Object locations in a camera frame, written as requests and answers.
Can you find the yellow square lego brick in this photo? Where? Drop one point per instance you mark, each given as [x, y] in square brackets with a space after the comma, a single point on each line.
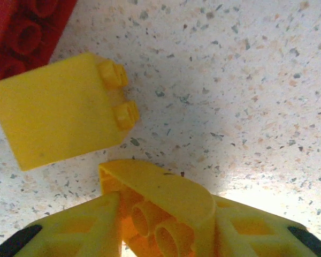
[56, 112]

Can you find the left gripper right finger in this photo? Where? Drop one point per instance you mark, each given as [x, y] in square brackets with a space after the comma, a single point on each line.
[256, 235]

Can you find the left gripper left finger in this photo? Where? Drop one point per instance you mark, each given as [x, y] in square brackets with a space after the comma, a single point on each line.
[69, 235]

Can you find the yellow round lego brick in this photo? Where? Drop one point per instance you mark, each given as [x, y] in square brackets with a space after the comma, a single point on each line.
[160, 187]

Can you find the long red lego brick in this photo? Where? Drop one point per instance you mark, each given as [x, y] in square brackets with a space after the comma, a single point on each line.
[16, 32]

